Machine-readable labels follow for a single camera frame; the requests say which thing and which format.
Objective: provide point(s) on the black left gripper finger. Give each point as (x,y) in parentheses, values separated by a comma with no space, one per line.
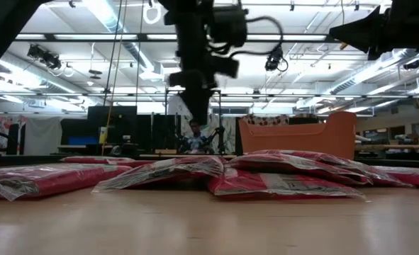
(198,106)

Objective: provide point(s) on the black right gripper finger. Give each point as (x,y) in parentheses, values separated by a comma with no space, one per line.
(361,32)

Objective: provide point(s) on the red popcorn bag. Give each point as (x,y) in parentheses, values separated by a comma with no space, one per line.
(379,175)
(294,164)
(99,160)
(283,184)
(418,175)
(60,177)
(166,170)

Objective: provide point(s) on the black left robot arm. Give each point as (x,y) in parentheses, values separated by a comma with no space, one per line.
(0,28)

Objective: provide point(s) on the person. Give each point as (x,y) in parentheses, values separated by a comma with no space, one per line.
(196,141)

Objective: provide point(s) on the black tripod stand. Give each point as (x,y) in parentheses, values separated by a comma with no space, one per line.
(220,134)

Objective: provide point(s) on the pale floral curtain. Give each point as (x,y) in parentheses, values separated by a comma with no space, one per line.
(227,134)

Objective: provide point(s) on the black partition panel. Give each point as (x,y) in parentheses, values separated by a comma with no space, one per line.
(159,132)

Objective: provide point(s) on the red floral fabric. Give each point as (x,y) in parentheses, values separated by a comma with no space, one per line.
(266,119)

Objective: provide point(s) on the large black monitor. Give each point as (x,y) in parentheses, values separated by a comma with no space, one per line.
(111,122)

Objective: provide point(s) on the yellow bottle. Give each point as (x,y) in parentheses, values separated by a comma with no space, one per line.
(103,135)

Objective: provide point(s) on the orange plastic basket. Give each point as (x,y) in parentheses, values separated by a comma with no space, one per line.
(301,138)

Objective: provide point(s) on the wooden desk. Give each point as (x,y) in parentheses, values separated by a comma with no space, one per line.
(393,146)

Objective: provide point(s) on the small black monitor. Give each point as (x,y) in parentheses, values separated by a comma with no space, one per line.
(74,129)

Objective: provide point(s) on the grey hanging cloth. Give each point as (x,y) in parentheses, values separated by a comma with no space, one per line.
(42,136)

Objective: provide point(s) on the floral hanging cloth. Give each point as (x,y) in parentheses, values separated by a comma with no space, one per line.
(3,127)

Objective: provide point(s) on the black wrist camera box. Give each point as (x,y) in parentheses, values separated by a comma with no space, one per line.
(228,26)

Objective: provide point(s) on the silver ventilation duct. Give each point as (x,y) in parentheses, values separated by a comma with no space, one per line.
(124,39)

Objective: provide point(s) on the black overhead camera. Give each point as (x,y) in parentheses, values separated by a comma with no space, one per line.
(273,60)
(46,56)

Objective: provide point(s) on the thin black frame bar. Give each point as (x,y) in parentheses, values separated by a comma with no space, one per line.
(301,96)

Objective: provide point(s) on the thick black frame bar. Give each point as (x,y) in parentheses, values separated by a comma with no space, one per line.
(88,36)

